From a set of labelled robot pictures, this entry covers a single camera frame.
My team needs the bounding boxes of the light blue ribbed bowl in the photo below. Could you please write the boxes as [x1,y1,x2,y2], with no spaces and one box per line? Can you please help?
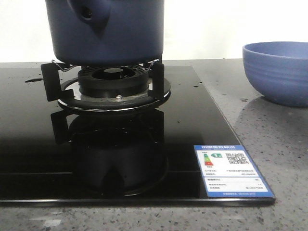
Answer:
[243,41,308,107]

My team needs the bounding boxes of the black metal pot support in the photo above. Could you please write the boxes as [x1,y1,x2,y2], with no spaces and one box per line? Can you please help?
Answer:
[41,59,171,113]

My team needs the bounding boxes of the dark blue cooking pot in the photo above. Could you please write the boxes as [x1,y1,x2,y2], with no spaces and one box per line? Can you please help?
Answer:
[46,0,164,66]

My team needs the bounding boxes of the black round gas burner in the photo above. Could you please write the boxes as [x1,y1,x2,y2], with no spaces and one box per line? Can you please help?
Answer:
[77,65,149,98]

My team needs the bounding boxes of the blue white energy label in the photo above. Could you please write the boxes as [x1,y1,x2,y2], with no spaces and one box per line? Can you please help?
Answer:
[194,145,274,198]

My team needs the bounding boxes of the black glass gas stove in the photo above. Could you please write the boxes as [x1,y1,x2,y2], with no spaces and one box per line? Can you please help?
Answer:
[0,66,275,206]

